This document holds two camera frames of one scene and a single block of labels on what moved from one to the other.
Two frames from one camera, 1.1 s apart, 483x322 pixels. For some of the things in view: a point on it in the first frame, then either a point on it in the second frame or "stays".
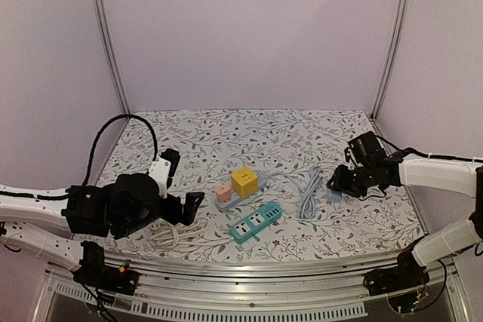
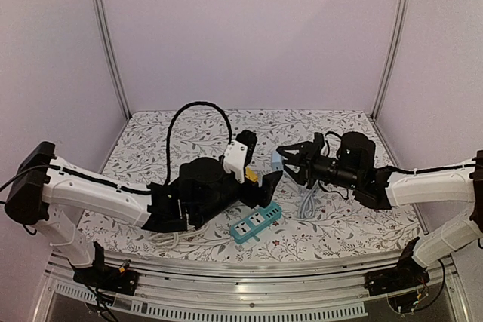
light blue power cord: [308, 204] stays
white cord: [183, 234] stays
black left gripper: [189, 208] -> [266, 191]
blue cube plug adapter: [335, 196] -> [277, 161]
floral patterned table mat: [263, 175] stays
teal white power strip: [267, 214] stays
